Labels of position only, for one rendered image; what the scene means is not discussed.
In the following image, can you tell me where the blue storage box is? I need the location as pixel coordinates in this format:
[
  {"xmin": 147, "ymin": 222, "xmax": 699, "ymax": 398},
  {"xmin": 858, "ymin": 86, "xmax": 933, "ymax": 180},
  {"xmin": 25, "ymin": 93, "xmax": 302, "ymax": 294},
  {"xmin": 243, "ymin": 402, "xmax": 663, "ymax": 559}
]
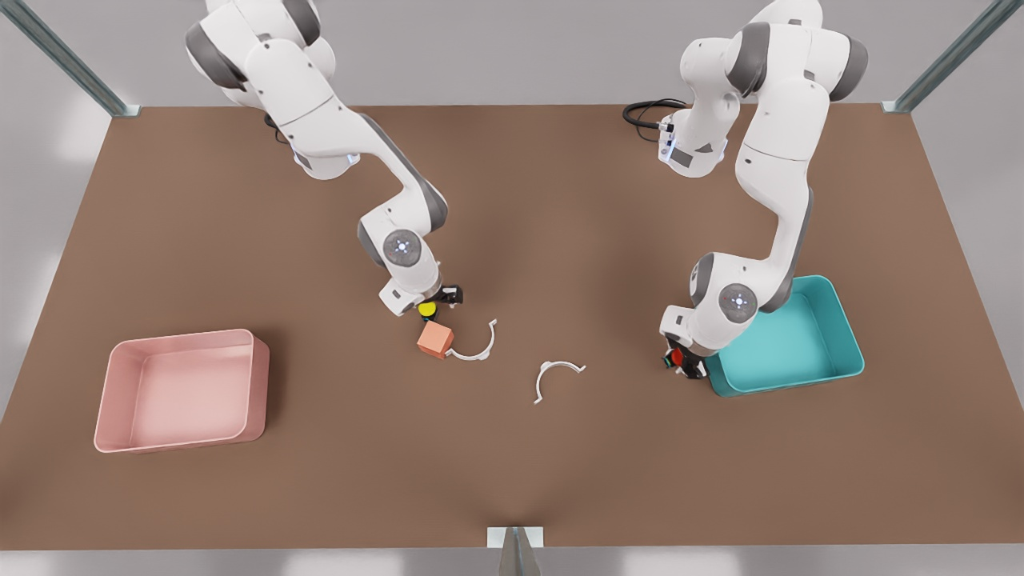
[{"xmin": 703, "ymin": 274, "xmax": 866, "ymax": 398}]

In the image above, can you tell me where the pink storage box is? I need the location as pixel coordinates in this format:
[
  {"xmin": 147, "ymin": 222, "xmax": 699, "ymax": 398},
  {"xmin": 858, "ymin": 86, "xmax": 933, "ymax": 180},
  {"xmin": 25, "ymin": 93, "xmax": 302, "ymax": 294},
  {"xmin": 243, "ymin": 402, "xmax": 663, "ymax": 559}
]
[{"xmin": 94, "ymin": 328, "xmax": 270, "ymax": 454}]

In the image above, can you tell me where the orange cube block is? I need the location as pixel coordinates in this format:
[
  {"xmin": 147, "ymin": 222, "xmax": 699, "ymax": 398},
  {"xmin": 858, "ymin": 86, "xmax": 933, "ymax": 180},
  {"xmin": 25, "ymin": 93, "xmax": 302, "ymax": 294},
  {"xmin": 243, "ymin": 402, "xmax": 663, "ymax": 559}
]
[{"xmin": 417, "ymin": 322, "xmax": 455, "ymax": 360}]

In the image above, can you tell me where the white curved clip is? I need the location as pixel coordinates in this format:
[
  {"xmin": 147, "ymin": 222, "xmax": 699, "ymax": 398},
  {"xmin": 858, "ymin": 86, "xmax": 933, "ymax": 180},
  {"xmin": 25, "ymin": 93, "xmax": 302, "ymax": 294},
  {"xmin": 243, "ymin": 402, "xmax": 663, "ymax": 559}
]
[
  {"xmin": 445, "ymin": 318, "xmax": 498, "ymax": 362},
  {"xmin": 534, "ymin": 361, "xmax": 587, "ymax": 405}
]

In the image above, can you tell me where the black cable loop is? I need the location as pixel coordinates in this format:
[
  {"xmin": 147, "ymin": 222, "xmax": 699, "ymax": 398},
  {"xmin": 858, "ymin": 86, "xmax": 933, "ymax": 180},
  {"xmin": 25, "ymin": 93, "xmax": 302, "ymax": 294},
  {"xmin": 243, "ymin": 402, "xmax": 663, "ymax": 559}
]
[{"xmin": 622, "ymin": 98, "xmax": 690, "ymax": 144}]

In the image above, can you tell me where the silver frame post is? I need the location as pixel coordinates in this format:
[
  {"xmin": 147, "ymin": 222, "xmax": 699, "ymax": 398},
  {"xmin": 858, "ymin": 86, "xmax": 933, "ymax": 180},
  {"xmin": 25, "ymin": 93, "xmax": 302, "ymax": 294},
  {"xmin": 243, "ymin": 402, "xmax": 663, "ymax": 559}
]
[
  {"xmin": 882, "ymin": 0, "xmax": 1024, "ymax": 114},
  {"xmin": 487, "ymin": 526, "xmax": 545, "ymax": 576},
  {"xmin": 0, "ymin": 0, "xmax": 142, "ymax": 118}
]

